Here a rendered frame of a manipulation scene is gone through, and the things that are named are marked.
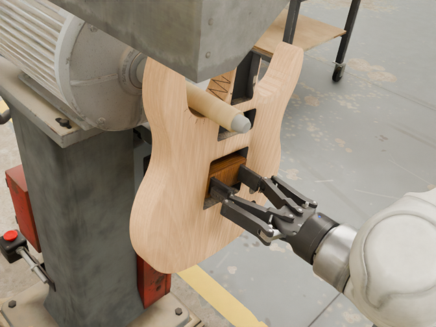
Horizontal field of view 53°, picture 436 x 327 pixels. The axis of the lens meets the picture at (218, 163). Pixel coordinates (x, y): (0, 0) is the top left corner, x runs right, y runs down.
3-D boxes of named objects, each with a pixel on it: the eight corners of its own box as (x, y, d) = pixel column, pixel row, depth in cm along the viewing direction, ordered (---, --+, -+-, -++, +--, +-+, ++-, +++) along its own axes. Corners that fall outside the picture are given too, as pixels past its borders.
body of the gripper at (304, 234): (304, 276, 64) (256, 241, 69) (333, 252, 70) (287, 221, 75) (319, 237, 60) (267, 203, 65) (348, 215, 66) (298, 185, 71)
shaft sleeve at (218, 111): (159, 61, 70) (163, 76, 72) (145, 71, 68) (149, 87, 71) (243, 107, 60) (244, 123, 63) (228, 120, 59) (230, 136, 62)
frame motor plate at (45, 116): (-24, 74, 97) (-27, 59, 95) (73, 50, 111) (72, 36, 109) (62, 150, 78) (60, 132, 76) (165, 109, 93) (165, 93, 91)
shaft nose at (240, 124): (241, 111, 61) (242, 123, 62) (230, 120, 60) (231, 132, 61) (252, 117, 60) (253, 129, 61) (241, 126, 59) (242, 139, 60)
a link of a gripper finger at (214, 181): (230, 204, 72) (228, 206, 72) (200, 184, 76) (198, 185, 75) (234, 190, 71) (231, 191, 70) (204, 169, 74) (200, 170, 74)
